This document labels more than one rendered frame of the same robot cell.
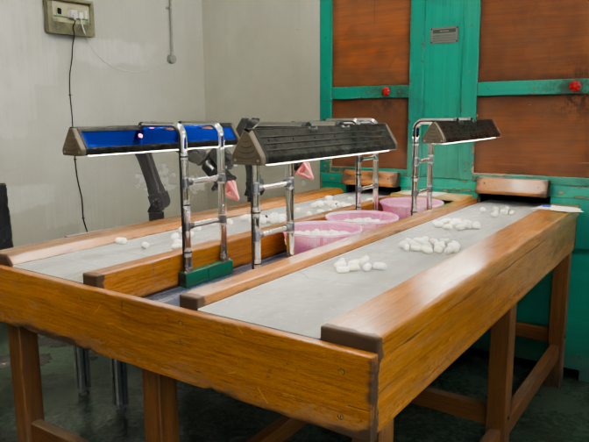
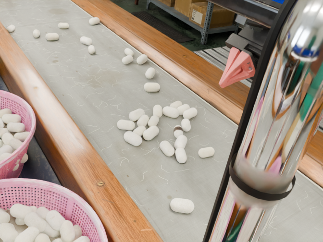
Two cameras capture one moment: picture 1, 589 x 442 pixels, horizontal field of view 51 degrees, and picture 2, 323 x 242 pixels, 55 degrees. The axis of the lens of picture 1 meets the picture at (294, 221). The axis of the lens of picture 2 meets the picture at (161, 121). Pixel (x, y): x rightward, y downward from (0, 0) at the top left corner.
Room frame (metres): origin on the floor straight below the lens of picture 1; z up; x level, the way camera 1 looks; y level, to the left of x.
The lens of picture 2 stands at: (2.42, -0.36, 1.12)
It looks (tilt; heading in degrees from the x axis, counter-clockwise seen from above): 36 degrees down; 106
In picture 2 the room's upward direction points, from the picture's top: 7 degrees clockwise
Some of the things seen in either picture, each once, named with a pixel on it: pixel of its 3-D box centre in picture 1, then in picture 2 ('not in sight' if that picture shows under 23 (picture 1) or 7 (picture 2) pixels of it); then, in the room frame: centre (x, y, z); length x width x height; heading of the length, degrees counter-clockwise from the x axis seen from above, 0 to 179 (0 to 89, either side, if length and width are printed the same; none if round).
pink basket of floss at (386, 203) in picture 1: (411, 212); not in sight; (2.58, -0.50, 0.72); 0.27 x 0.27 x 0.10
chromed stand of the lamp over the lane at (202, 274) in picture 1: (183, 200); not in sight; (1.75, 0.32, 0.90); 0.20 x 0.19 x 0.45; 145
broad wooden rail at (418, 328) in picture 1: (499, 272); not in sight; (1.76, -0.61, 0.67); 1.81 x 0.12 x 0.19; 145
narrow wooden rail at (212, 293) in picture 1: (381, 245); not in sight; (1.98, -0.29, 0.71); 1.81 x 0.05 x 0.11; 145
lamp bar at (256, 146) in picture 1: (327, 140); not in sight; (1.48, -0.08, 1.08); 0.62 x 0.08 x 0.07; 145
